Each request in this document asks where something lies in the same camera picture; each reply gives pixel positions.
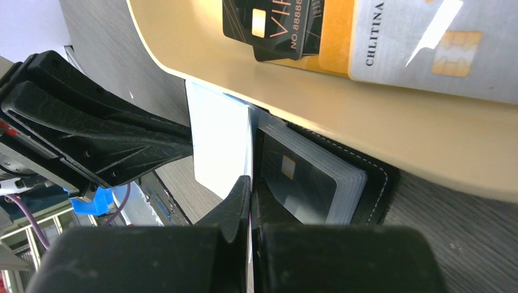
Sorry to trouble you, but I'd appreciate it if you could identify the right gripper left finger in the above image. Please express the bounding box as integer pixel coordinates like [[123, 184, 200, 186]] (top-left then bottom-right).
[[27, 175, 251, 292]]

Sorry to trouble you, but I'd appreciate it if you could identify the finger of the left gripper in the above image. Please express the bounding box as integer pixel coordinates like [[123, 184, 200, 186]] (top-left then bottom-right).
[[24, 51, 191, 138], [1, 81, 193, 187]]

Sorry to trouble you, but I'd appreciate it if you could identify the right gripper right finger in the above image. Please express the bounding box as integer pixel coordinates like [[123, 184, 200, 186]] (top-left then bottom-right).
[[251, 179, 445, 292]]

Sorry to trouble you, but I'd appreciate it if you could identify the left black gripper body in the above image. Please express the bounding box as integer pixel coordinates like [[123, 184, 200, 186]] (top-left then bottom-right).
[[0, 60, 98, 203]]

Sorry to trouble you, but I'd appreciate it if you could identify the black card holder wallet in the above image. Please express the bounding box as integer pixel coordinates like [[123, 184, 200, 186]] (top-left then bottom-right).
[[239, 103, 399, 225]]

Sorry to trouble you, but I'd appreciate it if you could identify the silver Chlitina card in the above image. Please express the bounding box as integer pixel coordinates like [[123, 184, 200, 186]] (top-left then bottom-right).
[[185, 81, 252, 199]]

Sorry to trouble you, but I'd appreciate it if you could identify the black gold VIP card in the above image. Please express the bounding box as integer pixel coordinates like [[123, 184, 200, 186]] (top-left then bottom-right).
[[222, 0, 325, 62]]

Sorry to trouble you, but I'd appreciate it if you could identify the beige oval tray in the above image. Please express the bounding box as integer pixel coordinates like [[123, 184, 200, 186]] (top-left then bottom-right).
[[127, 1, 517, 202]]

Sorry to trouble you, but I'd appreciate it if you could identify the silver VIP card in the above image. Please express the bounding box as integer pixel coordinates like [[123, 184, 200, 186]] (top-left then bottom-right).
[[348, 0, 517, 104]]

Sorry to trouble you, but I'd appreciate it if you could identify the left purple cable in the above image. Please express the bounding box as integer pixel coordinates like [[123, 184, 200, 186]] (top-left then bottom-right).
[[4, 183, 133, 251]]

